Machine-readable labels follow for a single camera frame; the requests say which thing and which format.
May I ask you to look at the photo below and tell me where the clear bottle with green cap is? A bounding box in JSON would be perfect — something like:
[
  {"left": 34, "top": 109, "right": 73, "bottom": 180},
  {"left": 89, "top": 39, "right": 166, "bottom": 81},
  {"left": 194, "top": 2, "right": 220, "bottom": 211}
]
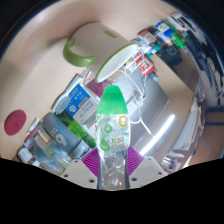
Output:
[{"left": 95, "top": 84, "right": 130, "bottom": 191}]

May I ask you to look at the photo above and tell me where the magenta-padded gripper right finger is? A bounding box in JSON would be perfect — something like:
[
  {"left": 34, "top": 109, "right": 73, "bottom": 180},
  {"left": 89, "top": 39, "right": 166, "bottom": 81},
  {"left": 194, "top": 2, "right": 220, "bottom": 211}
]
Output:
[{"left": 124, "top": 146, "right": 168, "bottom": 189}]

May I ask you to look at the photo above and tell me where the glass bottle with yellow cap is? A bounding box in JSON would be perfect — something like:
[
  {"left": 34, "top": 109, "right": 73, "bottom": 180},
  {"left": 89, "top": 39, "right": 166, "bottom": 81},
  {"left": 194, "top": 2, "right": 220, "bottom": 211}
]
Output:
[{"left": 16, "top": 133, "right": 72, "bottom": 175}]

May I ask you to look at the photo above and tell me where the slim green glass bottle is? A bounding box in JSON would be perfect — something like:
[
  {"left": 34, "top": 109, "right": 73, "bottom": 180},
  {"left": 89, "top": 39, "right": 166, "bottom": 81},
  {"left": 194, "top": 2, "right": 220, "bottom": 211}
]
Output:
[{"left": 57, "top": 111, "right": 98, "bottom": 149}]

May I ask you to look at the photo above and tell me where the white LED light bar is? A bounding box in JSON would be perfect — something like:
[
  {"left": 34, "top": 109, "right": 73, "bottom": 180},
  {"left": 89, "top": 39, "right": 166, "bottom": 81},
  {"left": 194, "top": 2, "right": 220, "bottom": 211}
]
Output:
[{"left": 139, "top": 114, "right": 176, "bottom": 156}]

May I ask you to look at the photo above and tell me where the group of small bottles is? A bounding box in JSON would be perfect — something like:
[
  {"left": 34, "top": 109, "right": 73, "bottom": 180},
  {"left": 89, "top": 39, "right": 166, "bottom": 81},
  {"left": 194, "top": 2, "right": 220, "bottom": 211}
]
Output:
[{"left": 138, "top": 13, "right": 190, "bottom": 65}]

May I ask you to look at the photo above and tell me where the grey shaker bottle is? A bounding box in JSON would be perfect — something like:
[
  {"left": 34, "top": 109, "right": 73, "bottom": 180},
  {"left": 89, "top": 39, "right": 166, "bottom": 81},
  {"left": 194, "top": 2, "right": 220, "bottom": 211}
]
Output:
[{"left": 24, "top": 112, "right": 91, "bottom": 158}]

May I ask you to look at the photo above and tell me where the white mug with green handle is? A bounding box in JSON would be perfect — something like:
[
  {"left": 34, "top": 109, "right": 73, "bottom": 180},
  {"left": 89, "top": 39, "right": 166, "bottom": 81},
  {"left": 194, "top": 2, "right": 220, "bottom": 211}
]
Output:
[{"left": 63, "top": 21, "right": 141, "bottom": 84}]

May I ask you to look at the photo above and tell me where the blue and white carton box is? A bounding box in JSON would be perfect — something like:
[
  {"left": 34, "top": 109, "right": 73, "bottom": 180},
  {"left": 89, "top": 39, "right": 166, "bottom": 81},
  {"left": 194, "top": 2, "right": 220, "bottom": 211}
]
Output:
[{"left": 52, "top": 73, "right": 101, "bottom": 126}]

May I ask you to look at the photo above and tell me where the red and white canister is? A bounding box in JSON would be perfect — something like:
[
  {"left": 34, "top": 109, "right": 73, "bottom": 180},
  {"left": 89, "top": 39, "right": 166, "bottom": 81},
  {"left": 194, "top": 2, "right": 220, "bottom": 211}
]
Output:
[{"left": 133, "top": 54, "right": 156, "bottom": 76}]

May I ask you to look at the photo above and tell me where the flat round red coaster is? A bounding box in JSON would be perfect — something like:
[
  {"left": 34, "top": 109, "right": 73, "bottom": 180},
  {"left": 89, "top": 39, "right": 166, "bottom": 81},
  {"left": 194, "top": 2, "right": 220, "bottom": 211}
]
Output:
[{"left": 3, "top": 109, "right": 27, "bottom": 137}]

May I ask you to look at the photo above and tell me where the pink box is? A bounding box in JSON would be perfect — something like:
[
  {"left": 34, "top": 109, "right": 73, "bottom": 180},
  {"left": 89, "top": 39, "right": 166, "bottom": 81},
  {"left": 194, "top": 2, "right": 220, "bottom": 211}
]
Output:
[{"left": 87, "top": 79, "right": 113, "bottom": 98}]

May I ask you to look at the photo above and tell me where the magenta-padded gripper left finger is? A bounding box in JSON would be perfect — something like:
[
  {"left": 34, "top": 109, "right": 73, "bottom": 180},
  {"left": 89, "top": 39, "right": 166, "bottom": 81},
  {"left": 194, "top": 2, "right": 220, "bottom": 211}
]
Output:
[{"left": 60, "top": 148, "right": 101, "bottom": 190}]

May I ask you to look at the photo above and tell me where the white cable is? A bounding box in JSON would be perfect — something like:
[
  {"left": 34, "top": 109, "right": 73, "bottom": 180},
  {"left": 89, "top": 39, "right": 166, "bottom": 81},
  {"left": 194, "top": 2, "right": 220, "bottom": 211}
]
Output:
[{"left": 116, "top": 63, "right": 153, "bottom": 135}]

